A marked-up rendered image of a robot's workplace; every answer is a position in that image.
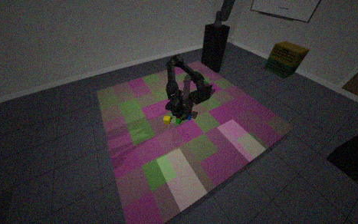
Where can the yellow cube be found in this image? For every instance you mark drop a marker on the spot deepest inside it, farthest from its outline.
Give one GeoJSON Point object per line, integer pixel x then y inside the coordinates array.
{"type": "Point", "coordinates": [166, 120]}

